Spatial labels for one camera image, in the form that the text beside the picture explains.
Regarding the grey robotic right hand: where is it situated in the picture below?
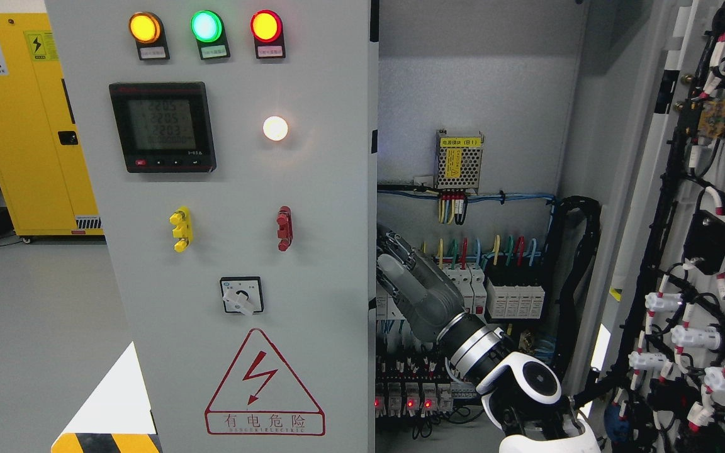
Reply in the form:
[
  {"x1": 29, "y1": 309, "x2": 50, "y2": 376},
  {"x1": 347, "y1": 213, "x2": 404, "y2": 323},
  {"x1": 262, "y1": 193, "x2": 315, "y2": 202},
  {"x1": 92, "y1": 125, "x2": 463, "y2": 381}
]
[{"x1": 375, "y1": 223, "x2": 465, "y2": 342}]

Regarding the grey cabinet door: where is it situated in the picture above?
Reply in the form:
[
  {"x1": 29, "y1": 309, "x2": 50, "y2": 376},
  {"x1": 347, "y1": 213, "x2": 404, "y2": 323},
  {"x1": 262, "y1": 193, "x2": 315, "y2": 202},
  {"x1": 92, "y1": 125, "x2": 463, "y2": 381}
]
[
  {"x1": 46, "y1": 1, "x2": 377, "y2": 452},
  {"x1": 556, "y1": 1, "x2": 725, "y2": 452}
]

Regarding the red indicator lamp left door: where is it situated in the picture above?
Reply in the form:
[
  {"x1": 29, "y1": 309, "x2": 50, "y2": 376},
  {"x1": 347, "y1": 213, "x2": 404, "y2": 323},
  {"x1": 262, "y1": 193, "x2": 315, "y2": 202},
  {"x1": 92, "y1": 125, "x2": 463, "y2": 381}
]
[{"x1": 250, "y1": 9, "x2": 286, "y2": 59}]

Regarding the green indicator lamp left door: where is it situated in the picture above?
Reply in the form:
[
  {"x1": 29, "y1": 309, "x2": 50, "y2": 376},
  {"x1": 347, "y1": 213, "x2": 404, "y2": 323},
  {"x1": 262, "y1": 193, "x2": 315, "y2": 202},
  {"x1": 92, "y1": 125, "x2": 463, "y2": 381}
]
[{"x1": 189, "y1": 9, "x2": 230, "y2": 60}]

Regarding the yellow indicator lamp left door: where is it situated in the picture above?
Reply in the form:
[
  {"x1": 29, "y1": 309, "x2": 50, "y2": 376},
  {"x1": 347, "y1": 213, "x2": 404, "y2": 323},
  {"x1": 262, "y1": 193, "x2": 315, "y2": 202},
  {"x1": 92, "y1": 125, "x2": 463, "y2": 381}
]
[{"x1": 128, "y1": 11, "x2": 170, "y2": 61}]

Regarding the white breaker and socket row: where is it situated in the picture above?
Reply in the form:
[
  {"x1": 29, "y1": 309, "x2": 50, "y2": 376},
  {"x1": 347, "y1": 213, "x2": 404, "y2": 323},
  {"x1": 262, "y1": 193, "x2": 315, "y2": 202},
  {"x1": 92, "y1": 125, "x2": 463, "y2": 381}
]
[{"x1": 375, "y1": 263, "x2": 487, "y2": 321}]

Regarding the black surge protector block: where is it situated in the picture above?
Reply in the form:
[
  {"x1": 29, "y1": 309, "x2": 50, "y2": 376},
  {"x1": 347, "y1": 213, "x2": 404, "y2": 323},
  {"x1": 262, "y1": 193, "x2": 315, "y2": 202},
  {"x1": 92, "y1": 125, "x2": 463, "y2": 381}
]
[{"x1": 485, "y1": 260, "x2": 546, "y2": 323}]

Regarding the black relay terminal row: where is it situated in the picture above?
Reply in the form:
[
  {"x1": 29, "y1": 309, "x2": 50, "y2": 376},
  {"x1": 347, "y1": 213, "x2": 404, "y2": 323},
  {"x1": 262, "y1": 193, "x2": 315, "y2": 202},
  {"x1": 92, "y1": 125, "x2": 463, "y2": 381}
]
[{"x1": 373, "y1": 346, "x2": 480, "y2": 421}]

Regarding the metal mesh power supply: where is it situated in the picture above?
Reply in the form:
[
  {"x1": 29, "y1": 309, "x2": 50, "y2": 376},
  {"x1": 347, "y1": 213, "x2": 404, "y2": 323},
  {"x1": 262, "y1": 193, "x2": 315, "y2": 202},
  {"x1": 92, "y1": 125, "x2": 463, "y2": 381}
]
[{"x1": 434, "y1": 129, "x2": 485, "y2": 193}]

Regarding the black corrugated conduit right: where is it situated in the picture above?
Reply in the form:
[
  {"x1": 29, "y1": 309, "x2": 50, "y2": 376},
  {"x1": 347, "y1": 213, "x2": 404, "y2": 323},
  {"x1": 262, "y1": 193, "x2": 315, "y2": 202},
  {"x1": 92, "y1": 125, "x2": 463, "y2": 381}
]
[{"x1": 542, "y1": 195, "x2": 602, "y2": 383}]

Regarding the red electric hazard sticker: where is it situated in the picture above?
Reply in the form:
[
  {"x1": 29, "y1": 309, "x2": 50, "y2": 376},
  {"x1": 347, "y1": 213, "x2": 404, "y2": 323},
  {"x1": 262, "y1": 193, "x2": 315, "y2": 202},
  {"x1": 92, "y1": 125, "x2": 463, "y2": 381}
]
[{"x1": 204, "y1": 328, "x2": 326, "y2": 437}]

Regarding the white indicator lamp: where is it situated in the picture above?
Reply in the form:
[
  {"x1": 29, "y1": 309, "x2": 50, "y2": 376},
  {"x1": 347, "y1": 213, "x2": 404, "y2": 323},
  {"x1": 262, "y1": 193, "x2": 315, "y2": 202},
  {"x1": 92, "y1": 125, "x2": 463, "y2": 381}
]
[{"x1": 262, "y1": 116, "x2": 289, "y2": 142}]

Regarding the black digital power meter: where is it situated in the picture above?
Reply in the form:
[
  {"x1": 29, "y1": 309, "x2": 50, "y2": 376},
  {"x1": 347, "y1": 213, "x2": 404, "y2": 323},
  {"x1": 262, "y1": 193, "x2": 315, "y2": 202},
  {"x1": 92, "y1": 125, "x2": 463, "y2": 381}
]
[{"x1": 108, "y1": 81, "x2": 216, "y2": 173}]

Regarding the yellow safety cabinet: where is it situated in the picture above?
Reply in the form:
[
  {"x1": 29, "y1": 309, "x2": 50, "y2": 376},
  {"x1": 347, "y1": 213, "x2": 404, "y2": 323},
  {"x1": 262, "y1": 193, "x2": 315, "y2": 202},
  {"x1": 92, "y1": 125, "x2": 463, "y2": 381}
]
[{"x1": 0, "y1": 13, "x2": 103, "y2": 240}]

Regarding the red terminal post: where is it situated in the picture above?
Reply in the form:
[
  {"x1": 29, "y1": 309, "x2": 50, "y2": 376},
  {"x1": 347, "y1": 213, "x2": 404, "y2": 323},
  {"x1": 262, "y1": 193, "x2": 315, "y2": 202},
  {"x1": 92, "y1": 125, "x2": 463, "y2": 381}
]
[{"x1": 276, "y1": 206, "x2": 293, "y2": 252}]

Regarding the yellow terminal post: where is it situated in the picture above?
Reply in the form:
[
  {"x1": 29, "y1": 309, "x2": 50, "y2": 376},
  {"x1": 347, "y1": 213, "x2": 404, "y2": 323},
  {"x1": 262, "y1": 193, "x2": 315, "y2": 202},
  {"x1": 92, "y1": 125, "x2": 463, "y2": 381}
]
[{"x1": 169, "y1": 206, "x2": 193, "y2": 253}]

